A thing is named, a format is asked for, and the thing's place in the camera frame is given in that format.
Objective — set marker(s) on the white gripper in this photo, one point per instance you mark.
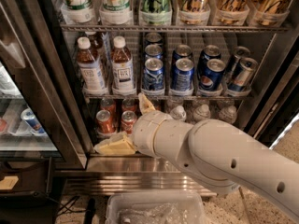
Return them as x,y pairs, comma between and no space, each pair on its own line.
146,131

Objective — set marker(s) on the tea bottle white label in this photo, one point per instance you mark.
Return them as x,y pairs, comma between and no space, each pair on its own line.
122,66

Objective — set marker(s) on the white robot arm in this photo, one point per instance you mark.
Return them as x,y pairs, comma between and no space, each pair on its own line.
213,153

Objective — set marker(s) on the left clear water bottle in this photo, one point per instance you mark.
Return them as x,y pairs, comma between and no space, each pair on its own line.
178,113

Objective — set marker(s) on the clear water bottle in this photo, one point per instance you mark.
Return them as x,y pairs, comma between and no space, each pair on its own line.
201,112
178,113
228,114

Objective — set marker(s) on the left front tea bottle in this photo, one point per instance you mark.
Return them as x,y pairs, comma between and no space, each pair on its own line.
90,66

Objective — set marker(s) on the middle clear water bottle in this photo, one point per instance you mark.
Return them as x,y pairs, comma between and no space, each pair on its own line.
201,112

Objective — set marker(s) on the rear tea bottle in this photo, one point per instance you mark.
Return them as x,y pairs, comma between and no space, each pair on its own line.
101,41

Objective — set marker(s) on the left glass fridge door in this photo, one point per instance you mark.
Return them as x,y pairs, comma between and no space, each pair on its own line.
35,55

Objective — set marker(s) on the right clear water bottle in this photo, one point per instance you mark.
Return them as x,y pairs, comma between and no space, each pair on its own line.
228,114

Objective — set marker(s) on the right open fridge door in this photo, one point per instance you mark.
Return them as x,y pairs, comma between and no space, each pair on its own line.
279,106

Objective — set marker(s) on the gold tall can middle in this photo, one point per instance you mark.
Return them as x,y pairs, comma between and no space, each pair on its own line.
228,12

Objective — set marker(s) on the gold tall can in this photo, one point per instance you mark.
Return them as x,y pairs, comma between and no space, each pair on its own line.
192,11
228,12
270,13

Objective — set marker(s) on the front middle orange can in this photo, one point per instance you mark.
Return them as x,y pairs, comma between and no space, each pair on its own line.
128,119

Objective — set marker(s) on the rear middle orange can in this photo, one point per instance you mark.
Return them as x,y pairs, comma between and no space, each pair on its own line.
128,105

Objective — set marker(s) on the front left orange can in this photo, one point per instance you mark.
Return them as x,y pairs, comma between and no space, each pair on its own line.
105,122

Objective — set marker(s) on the rear left orange can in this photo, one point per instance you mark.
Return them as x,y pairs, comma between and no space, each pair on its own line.
109,105

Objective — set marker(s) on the rear right orange can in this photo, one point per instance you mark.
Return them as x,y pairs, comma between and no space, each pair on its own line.
156,104

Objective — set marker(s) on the front blue patterned can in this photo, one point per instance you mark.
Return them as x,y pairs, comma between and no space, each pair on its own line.
153,75

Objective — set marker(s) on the blue patterned can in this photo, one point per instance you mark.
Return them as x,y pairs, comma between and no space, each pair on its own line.
153,51
153,75

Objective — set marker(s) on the front blue pepsi can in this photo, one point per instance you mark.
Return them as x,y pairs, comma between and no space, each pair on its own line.
182,74

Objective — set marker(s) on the blue pepsi can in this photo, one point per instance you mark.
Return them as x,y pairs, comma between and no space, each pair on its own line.
181,51
182,74

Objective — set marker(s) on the clear plastic bin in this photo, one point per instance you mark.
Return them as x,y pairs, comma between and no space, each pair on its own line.
156,207

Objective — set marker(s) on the rear blue pepsi can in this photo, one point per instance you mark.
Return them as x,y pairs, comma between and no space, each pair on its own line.
181,51

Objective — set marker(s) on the rear dark can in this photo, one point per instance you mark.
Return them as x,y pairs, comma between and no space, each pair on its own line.
153,39

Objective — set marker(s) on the front pepsi logo can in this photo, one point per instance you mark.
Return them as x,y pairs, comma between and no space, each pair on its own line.
211,74

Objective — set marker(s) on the pepsi logo can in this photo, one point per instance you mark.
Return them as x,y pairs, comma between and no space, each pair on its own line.
211,74
209,52

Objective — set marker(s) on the rear pepsi logo can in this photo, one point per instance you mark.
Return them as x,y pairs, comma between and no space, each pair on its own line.
209,52

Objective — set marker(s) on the white orange tall can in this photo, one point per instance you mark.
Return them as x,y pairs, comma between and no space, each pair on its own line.
115,12

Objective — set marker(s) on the front silver blue can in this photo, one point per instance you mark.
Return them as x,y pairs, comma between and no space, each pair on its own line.
242,74

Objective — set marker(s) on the silver blue can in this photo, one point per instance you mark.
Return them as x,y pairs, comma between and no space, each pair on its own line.
242,74
238,53

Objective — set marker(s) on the white green tall can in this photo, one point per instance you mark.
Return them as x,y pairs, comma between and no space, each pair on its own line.
78,11

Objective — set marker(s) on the rear silver blue can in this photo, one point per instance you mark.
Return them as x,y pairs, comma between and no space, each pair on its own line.
238,53

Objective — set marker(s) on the gold tall can left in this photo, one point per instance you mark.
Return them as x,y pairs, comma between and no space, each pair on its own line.
192,11

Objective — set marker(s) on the gold tall can right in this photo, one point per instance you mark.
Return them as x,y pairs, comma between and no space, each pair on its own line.
270,13

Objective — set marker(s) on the middle wire shelf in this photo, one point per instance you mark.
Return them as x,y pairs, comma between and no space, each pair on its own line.
166,97

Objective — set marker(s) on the wire shelf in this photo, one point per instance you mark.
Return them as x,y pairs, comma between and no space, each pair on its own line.
172,28
166,97

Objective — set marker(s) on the upper wire shelf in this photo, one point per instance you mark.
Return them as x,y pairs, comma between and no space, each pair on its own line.
172,28

